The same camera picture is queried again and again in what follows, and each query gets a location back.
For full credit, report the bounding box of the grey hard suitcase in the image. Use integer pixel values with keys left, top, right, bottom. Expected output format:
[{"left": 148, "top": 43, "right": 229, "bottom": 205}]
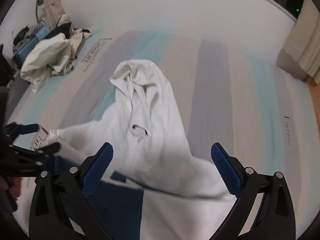
[{"left": 4, "top": 75, "right": 30, "bottom": 122}]

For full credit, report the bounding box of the blue and white hooded jacket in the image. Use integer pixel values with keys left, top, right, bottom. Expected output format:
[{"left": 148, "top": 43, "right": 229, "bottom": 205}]
[{"left": 44, "top": 60, "right": 235, "bottom": 239}]

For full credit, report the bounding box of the blue desk lamp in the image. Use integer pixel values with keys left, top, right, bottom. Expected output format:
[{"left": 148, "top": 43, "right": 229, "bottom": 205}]
[{"left": 35, "top": 0, "right": 44, "bottom": 24}]

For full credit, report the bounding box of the wooden headboard panel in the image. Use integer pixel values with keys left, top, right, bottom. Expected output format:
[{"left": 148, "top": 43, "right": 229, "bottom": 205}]
[{"left": 305, "top": 77, "right": 320, "bottom": 113}]

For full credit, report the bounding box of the striped bed mattress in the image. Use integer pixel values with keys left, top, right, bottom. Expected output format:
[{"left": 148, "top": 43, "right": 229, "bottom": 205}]
[{"left": 8, "top": 29, "right": 319, "bottom": 237}]

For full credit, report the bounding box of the black backpack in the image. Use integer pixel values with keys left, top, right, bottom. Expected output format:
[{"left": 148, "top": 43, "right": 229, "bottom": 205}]
[{"left": 0, "top": 44, "right": 15, "bottom": 86}]

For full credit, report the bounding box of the person's left hand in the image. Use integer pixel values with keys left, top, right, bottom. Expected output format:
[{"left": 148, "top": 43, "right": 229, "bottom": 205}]
[{"left": 0, "top": 177, "right": 22, "bottom": 199}]

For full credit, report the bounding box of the beige curtain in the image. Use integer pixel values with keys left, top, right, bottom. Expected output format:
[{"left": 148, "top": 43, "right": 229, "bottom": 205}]
[
  {"left": 43, "top": 0, "right": 71, "bottom": 30},
  {"left": 277, "top": 0, "right": 319, "bottom": 84}
]

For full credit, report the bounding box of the beige right curtain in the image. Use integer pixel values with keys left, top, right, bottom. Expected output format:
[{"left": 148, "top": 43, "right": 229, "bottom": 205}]
[{"left": 277, "top": 0, "right": 319, "bottom": 84}]

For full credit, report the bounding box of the cream crumpled garment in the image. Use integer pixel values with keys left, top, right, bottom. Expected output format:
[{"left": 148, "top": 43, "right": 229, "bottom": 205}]
[{"left": 20, "top": 28, "right": 91, "bottom": 93}]

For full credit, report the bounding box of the beige left curtain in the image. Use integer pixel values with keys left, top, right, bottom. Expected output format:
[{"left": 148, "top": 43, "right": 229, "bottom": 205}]
[{"left": 43, "top": 0, "right": 71, "bottom": 30}]

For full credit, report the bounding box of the clutter on teal suitcase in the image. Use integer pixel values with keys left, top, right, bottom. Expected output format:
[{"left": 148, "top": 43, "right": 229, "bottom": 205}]
[{"left": 13, "top": 23, "right": 43, "bottom": 46}]

